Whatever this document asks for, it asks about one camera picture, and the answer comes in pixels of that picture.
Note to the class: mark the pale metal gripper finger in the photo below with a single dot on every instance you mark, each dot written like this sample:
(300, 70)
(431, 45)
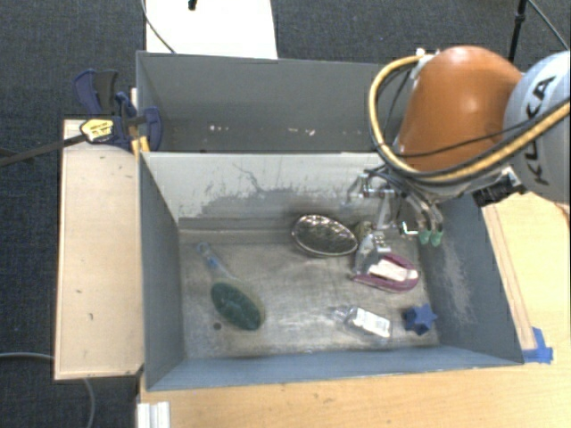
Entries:
(381, 249)
(363, 257)

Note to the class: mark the silver oval dish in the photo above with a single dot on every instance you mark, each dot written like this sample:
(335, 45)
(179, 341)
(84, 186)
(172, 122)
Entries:
(323, 235)

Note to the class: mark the clear small bottle white label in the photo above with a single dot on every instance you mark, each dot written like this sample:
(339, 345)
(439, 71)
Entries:
(366, 321)

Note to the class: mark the dark blue star block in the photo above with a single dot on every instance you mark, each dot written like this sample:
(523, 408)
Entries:
(419, 319)

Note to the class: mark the grey metal bin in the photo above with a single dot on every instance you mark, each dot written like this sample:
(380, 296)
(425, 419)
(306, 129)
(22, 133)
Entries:
(290, 292)

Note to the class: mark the pale wood board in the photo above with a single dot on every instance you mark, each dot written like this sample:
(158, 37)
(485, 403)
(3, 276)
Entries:
(98, 257)

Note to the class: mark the black cylinder on white bracket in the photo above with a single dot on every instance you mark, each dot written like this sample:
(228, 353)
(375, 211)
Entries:
(497, 191)

